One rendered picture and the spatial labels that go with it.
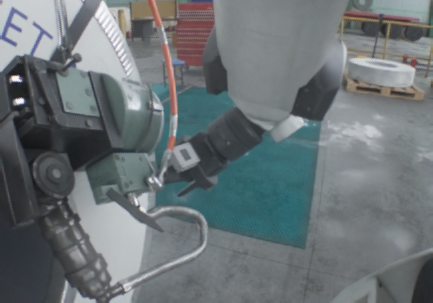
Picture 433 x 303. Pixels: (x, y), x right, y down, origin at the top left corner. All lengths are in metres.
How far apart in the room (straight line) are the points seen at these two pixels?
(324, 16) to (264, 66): 0.05
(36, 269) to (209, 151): 0.47
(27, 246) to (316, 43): 0.72
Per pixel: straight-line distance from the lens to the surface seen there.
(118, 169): 0.43
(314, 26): 0.18
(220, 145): 0.55
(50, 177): 0.37
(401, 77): 5.10
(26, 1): 0.53
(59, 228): 0.42
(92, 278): 0.43
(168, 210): 0.50
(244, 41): 0.19
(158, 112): 0.52
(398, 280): 0.42
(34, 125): 0.37
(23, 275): 0.80
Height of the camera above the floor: 1.14
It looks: 25 degrees down
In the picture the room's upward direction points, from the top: straight up
